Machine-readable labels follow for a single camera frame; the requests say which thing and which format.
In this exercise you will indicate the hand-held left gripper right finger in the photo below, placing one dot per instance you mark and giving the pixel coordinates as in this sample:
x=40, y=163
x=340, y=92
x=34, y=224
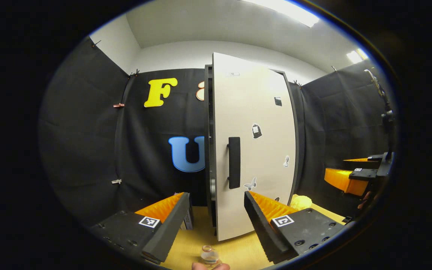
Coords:
x=263, y=228

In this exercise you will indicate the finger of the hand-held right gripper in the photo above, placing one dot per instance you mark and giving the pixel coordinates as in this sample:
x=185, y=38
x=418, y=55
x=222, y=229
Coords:
x=345, y=182
x=362, y=164

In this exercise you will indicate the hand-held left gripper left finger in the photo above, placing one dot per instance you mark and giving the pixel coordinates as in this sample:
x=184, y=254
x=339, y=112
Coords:
x=167, y=228

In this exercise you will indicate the clear plastic bottle red collar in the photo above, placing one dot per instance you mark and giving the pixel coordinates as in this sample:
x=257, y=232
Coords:
x=209, y=257

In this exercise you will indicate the beige cabinet door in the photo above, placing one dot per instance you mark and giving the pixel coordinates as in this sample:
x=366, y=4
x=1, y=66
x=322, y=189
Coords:
x=261, y=157

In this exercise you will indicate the blue-grey book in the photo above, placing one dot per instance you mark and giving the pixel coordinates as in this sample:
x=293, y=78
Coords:
x=188, y=219

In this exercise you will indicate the yellow pumpkin-shaped toy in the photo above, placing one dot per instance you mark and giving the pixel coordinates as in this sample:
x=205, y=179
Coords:
x=300, y=201

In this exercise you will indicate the white clip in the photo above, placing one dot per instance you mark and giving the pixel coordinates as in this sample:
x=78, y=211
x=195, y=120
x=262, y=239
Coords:
x=116, y=181

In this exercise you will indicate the small ceiling light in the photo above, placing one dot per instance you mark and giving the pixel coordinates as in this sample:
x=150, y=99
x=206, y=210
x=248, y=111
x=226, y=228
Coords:
x=356, y=56

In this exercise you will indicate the red clip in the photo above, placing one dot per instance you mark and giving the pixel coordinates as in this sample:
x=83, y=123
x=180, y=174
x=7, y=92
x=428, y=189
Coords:
x=118, y=105

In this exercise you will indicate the black clip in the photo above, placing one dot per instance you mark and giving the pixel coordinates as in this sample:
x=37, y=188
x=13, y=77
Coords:
x=134, y=72

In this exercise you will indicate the long ceiling light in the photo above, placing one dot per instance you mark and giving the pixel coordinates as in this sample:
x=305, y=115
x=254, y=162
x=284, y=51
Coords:
x=283, y=12

